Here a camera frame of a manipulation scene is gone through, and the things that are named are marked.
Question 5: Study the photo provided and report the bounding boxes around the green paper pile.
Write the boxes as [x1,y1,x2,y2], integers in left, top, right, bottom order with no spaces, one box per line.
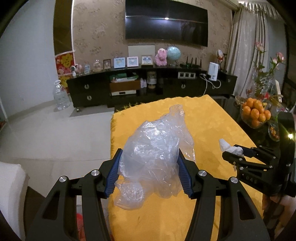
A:
[110,73,139,82]

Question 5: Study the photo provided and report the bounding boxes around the black wall television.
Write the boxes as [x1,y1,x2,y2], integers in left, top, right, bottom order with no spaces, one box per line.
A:
[125,0,208,47]

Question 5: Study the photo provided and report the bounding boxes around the light blue globe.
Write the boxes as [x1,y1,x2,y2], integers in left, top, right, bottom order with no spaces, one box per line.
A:
[167,46,181,65]

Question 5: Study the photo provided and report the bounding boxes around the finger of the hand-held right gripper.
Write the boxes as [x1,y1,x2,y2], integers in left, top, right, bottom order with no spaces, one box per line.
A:
[232,144,277,161]
[222,151,266,172]

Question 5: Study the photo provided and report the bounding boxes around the beige curtain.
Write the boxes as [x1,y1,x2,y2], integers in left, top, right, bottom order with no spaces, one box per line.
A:
[225,2,281,98]

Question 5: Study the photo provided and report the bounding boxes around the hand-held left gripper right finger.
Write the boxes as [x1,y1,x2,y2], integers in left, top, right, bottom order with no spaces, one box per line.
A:
[177,149,271,241]

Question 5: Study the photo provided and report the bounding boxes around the red white ornament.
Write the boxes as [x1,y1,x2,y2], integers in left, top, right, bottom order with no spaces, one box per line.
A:
[216,49,228,70]

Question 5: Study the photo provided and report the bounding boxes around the black television cabinet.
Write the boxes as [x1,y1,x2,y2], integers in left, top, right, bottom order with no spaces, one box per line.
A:
[67,68,238,108]

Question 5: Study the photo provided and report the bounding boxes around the black router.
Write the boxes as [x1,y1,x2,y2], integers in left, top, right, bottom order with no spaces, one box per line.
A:
[180,57,202,68]

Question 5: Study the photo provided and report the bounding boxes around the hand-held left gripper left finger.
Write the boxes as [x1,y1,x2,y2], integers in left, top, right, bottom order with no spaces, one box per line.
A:
[26,148,123,241]

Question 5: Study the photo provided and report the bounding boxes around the pile of oranges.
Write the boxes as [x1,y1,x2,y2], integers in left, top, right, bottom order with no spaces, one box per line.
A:
[242,98,271,128]

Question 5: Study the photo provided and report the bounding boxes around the red festive wall poster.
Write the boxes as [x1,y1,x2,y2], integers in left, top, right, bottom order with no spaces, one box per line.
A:
[55,51,75,93]

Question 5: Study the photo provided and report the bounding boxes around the large clear water bottle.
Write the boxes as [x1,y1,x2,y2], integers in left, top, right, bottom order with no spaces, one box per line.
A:
[53,80,70,111]

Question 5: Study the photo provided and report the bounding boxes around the white socket panel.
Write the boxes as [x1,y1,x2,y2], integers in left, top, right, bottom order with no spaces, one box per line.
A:
[178,71,197,80]

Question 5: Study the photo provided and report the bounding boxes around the white tissue lump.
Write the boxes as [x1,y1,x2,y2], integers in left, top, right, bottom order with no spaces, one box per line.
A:
[218,138,244,156]

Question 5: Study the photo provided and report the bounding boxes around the blue framed picture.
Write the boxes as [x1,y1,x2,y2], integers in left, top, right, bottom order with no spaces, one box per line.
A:
[114,57,126,69]

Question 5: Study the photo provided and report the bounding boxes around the yellow tablecloth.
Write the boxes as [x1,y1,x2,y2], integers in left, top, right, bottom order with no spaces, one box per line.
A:
[105,95,264,241]

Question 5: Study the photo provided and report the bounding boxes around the pink artificial flowers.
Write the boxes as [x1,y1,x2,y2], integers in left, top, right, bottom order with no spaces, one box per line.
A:
[251,42,286,98]

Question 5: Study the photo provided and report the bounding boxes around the clear plastic bag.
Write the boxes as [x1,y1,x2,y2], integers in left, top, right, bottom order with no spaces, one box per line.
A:
[114,104,196,210]

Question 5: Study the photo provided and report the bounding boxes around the white upright device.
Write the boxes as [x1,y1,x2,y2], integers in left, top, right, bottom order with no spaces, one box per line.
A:
[208,62,220,81]

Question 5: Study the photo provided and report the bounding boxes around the white cable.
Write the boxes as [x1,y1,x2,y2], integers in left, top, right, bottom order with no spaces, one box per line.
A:
[199,74,221,95]

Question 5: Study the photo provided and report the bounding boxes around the small bowl of fruit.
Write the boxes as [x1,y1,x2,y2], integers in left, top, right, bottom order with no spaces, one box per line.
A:
[268,123,280,142]

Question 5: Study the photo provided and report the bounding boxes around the pink plush toy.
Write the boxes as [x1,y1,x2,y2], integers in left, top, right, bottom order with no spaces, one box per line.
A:
[154,48,168,66]

